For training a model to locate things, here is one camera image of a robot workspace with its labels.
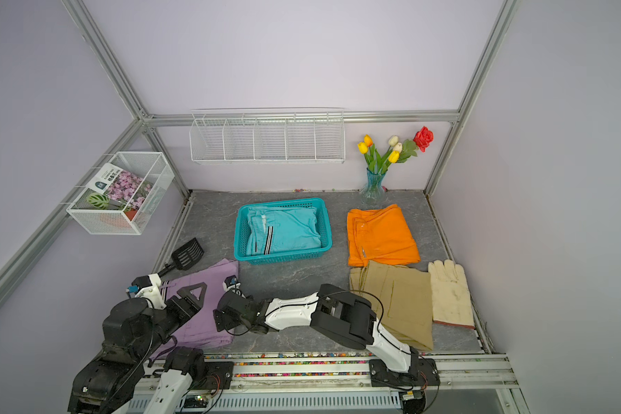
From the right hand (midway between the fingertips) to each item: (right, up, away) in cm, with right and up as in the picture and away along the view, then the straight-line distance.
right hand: (223, 310), depth 83 cm
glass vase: (+55, +40, +29) cm, 74 cm away
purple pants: (-5, -4, -5) cm, 8 cm away
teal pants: (+13, +26, +19) cm, 34 cm away
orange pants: (+56, +23, +19) cm, 63 cm away
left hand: (+1, +11, -18) cm, 21 cm away
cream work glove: (+77, +2, +4) cm, 77 cm away
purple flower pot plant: (-27, +39, -11) cm, 49 cm away
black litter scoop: (-21, +15, +16) cm, 30 cm away
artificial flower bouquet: (+59, +54, +8) cm, 80 cm away
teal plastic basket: (+33, +27, +14) cm, 45 cm away
